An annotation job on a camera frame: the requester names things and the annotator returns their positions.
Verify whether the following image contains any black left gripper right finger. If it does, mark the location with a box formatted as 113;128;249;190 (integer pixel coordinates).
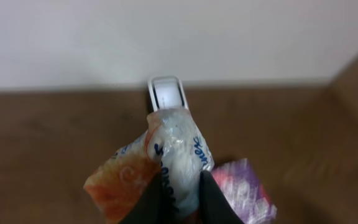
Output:
199;170;244;224

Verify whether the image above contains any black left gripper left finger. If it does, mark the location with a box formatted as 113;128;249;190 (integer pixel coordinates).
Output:
119;173;164;224

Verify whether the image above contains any purple tissue pack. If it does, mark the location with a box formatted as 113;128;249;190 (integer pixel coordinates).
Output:
212;159;277;224

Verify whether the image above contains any orange Kleenex tissue pack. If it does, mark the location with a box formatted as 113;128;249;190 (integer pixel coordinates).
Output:
84;108;214;223

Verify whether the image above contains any white barcode scanner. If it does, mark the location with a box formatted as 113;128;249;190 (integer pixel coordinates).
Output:
148;76;189;111

